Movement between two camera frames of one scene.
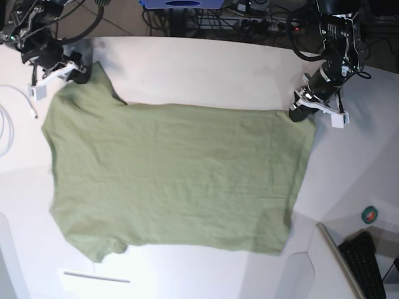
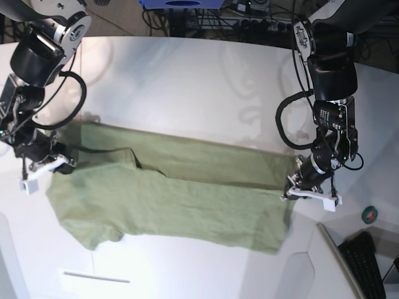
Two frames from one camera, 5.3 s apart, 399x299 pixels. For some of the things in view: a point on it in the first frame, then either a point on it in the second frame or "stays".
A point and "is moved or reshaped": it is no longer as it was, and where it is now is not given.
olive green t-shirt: x=172 y=177 is moved or reshaped
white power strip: x=272 y=24 stays
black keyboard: x=359 y=253 stays
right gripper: x=324 y=82 -> x=308 y=176
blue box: x=182 y=4 stays
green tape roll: x=369 y=215 stays
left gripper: x=48 y=53 -> x=41 y=149
